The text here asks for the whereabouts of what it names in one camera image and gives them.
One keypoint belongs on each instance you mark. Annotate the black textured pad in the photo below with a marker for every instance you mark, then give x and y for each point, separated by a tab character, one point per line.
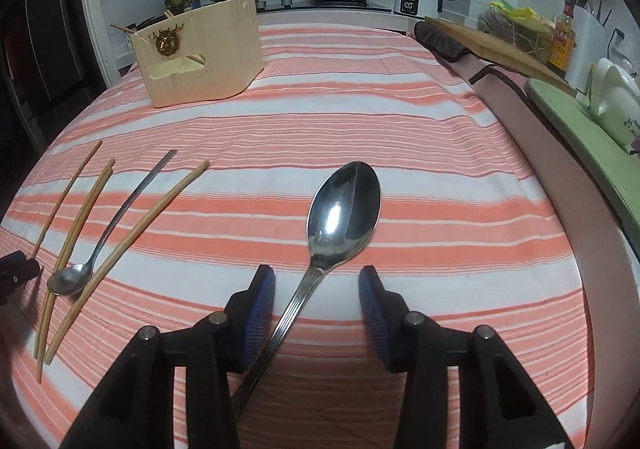
440	43

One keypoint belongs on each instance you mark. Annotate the wooden cutting board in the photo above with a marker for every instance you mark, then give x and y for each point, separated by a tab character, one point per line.
505	51

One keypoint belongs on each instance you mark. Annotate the small metal spoon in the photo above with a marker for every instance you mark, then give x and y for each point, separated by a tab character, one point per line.
67	281

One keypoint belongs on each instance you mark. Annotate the white wall socket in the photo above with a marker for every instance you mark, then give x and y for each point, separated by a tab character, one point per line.
620	36

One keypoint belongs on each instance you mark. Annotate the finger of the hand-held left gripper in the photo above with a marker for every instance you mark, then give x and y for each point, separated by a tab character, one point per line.
17	274

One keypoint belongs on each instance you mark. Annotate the pink cloth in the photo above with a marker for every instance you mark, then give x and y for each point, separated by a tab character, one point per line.
540	164

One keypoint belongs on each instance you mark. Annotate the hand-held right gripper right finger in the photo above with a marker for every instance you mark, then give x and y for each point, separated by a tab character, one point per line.
375	314

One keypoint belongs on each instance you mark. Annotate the cream utensil holder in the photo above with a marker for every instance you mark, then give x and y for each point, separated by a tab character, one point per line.
215	59

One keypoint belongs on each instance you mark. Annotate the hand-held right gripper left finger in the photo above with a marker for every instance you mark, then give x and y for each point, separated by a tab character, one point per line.
257	314

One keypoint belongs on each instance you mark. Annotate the brown sauce bottle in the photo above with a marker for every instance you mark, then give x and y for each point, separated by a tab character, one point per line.
561	44

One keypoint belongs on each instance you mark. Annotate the green drying mat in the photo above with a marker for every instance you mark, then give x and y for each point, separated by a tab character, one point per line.
590	154

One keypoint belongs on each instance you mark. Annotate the white utensil caddy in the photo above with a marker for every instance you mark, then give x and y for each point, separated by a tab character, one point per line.
590	46

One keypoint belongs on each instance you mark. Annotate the white teapot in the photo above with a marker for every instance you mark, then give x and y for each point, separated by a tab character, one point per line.
617	104

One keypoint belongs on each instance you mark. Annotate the large metal spoon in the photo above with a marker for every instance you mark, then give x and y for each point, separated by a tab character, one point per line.
345	209

